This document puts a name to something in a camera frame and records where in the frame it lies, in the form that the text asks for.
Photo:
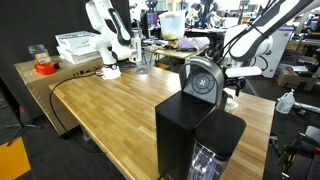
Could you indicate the brown cardboard box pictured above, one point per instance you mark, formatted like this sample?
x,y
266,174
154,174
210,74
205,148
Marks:
x,y
290,78

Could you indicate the orange floor mat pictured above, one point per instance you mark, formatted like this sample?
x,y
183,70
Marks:
x,y
13,160

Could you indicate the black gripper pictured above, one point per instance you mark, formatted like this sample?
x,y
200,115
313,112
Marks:
x,y
237,82

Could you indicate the large tan cardboard box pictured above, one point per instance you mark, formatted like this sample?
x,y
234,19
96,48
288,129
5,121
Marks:
x,y
36,86

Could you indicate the large clear plastic bin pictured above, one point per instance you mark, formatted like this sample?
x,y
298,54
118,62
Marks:
x,y
171,25

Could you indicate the black coffee machine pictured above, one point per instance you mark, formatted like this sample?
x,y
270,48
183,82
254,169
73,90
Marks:
x,y
173,133

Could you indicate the white cardboard box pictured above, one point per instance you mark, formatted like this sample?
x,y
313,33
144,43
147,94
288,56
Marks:
x,y
75,41
80,57

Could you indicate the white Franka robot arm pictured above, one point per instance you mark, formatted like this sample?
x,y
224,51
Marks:
x,y
106,53

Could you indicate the black tripod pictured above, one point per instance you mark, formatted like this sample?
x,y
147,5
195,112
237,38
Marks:
x,y
22,124

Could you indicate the clear water tank black lid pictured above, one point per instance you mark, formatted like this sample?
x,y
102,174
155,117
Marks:
x,y
206,166

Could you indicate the small wooden table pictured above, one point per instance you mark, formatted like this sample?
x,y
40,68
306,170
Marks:
x,y
180,54

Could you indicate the red tape roll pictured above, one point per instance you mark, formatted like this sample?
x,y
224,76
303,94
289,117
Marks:
x,y
45,69

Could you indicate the clear plastic container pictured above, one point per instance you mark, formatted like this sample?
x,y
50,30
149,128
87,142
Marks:
x,y
39,53

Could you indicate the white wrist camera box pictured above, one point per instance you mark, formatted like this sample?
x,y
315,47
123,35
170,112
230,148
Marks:
x,y
243,71

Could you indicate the purple cloth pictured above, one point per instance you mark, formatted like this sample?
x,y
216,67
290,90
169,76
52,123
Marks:
x,y
193,42

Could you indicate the white plastic jug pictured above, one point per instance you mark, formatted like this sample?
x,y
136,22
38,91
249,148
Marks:
x,y
285,104

